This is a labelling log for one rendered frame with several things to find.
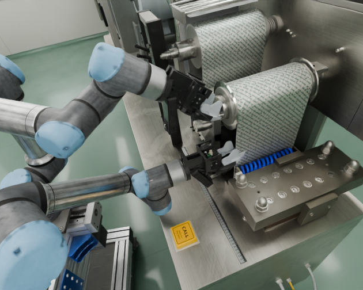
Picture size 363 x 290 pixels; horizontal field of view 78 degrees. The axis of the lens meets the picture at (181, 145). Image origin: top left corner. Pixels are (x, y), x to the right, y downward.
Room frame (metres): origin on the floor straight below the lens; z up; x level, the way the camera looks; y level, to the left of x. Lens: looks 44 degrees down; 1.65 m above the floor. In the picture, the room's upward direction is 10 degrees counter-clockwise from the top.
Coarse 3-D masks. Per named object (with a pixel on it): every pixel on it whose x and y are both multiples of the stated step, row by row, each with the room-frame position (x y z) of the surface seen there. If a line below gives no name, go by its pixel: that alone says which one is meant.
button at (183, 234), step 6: (186, 222) 0.36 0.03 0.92; (174, 228) 0.35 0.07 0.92; (180, 228) 0.34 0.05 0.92; (186, 228) 0.34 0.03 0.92; (192, 228) 0.34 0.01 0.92; (174, 234) 0.33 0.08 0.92; (180, 234) 0.32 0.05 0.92; (186, 234) 0.32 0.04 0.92; (192, 234) 0.32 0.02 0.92; (174, 240) 0.31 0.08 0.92; (180, 240) 0.30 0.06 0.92; (186, 240) 0.30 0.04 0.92; (192, 240) 0.30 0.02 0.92; (180, 246) 0.29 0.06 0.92
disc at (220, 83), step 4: (216, 84) 0.58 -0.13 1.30; (220, 84) 0.56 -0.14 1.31; (224, 84) 0.53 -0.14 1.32; (216, 88) 0.58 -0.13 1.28; (224, 88) 0.53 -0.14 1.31; (228, 88) 0.51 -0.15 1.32; (228, 92) 0.51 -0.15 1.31; (232, 96) 0.49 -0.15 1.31; (232, 100) 0.49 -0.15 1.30; (232, 104) 0.49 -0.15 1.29; (236, 104) 0.47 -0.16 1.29; (236, 108) 0.47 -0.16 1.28; (236, 112) 0.46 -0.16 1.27; (236, 116) 0.46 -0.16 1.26; (236, 120) 0.46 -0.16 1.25; (224, 124) 0.53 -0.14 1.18; (232, 124) 0.48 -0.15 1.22; (236, 124) 0.46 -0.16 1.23; (228, 128) 0.50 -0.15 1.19; (232, 128) 0.48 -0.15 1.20
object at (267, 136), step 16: (288, 112) 0.51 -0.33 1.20; (240, 128) 0.47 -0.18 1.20; (256, 128) 0.49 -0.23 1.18; (272, 128) 0.50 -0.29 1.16; (288, 128) 0.51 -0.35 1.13; (240, 144) 0.48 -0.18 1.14; (256, 144) 0.49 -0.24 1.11; (272, 144) 0.50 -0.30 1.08; (288, 144) 0.52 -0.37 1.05; (240, 160) 0.48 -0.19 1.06
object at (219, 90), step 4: (312, 84) 0.53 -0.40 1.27; (220, 88) 0.55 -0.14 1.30; (216, 92) 0.57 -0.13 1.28; (220, 92) 0.55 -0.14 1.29; (224, 92) 0.52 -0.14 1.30; (224, 96) 0.52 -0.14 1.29; (228, 96) 0.50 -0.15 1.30; (228, 100) 0.50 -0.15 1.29; (228, 104) 0.50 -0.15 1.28; (232, 108) 0.48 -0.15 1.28; (232, 112) 0.48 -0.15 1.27; (232, 116) 0.48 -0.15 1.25; (224, 120) 0.52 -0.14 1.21; (228, 120) 0.50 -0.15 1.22; (232, 120) 0.48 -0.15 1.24; (228, 124) 0.50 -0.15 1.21
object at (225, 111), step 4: (216, 96) 0.54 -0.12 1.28; (220, 96) 0.53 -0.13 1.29; (216, 100) 0.54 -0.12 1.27; (220, 100) 0.52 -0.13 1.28; (224, 100) 0.51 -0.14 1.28; (224, 104) 0.50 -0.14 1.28; (224, 108) 0.50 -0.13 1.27; (228, 108) 0.50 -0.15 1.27; (220, 112) 0.52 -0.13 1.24; (224, 112) 0.49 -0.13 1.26; (228, 112) 0.49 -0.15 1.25; (224, 116) 0.49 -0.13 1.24; (228, 116) 0.50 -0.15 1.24
